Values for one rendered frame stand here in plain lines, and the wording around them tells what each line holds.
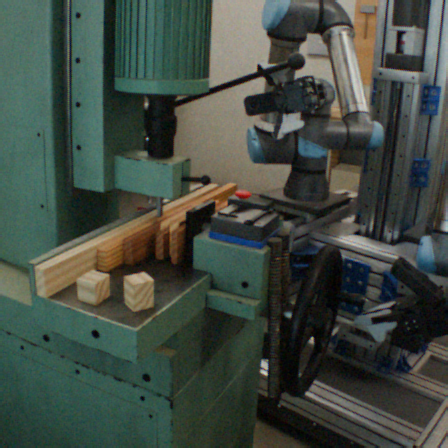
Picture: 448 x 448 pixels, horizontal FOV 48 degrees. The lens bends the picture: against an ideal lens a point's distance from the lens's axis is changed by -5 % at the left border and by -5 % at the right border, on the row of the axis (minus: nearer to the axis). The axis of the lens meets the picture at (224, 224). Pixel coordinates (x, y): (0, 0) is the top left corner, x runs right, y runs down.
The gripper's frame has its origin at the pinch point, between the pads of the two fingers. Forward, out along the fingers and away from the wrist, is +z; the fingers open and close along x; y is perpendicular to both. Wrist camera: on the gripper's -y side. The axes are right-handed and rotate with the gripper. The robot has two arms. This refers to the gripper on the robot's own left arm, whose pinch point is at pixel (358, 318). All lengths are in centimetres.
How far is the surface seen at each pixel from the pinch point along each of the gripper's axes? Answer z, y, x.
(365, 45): 34, -97, 316
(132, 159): 24, -46, -17
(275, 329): 9.5, -7.2, -16.1
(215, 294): 14.3, -17.9, -22.3
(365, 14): 24, -119, 315
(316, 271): -3.2, -15.9, -18.3
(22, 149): 43, -57, -25
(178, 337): 18.0, -14.6, -31.7
